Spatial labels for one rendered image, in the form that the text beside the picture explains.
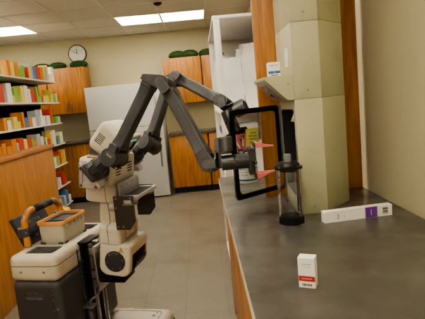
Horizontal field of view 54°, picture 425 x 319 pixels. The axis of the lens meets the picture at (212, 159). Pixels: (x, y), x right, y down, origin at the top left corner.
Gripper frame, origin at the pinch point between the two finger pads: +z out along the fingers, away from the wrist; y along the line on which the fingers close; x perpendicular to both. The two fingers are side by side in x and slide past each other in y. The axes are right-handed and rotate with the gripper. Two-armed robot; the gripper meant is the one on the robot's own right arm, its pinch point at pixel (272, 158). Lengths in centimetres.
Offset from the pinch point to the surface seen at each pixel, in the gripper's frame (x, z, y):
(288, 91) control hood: 8.9, 9.7, 24.7
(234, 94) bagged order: 149, 1, 28
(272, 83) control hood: 8.9, 3.7, 28.5
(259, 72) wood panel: 46, 4, 35
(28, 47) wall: 564, -298, 142
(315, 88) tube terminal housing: 8.9, 20.9, 24.7
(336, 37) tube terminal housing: 19, 33, 45
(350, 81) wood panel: 46, 48, 27
